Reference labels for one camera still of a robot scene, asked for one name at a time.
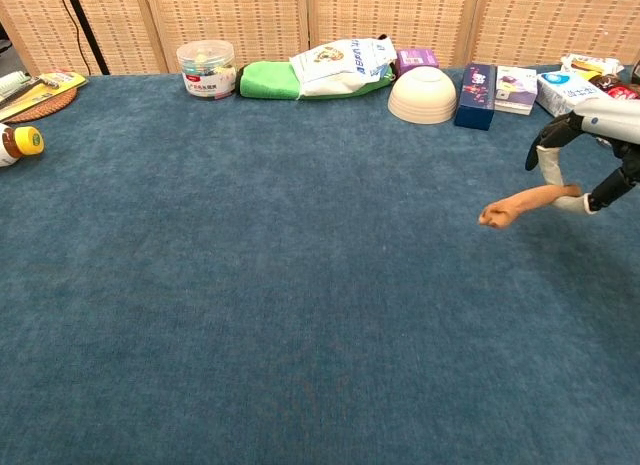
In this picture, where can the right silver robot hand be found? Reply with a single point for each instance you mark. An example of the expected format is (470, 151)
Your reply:
(612, 117)

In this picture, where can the tan bone-shaped toy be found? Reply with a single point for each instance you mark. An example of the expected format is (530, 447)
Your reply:
(520, 202)

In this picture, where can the red snack packet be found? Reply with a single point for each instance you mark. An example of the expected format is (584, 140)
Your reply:
(620, 89)

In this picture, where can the wrapped burger snack pack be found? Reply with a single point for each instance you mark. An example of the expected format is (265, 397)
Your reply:
(592, 65)

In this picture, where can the white and blue carton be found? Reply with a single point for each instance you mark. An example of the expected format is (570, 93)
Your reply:
(562, 90)

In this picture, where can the white and purple carton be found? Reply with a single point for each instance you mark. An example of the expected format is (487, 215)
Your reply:
(516, 90)

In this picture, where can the dark blue carton box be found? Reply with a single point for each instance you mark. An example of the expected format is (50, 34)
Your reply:
(475, 97)

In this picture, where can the cream upturned bowl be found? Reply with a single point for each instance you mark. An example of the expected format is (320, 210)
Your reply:
(422, 97)

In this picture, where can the purple box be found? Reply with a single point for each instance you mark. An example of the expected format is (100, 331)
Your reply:
(417, 57)

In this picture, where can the woven folding screen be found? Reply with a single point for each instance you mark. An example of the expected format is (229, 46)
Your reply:
(390, 20)

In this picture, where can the white printed snack bag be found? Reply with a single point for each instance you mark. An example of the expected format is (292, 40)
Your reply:
(330, 65)

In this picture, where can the green microfiber cloth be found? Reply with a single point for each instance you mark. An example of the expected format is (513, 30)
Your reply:
(265, 80)

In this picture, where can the blue table mat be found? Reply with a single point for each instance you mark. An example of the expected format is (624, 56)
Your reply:
(250, 285)

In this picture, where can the clear jar of clips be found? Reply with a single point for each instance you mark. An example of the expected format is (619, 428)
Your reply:
(206, 70)

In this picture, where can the black tripod stand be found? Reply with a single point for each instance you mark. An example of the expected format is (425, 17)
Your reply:
(90, 35)

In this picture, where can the round woven coaster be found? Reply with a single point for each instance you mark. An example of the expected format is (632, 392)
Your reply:
(47, 109)

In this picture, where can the razor in yellow package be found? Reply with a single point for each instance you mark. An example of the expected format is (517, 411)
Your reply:
(35, 92)

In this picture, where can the brown bottle yellow cap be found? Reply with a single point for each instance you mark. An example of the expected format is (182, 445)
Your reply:
(20, 142)

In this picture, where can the mint green brush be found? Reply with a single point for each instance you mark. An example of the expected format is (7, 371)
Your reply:
(12, 82)

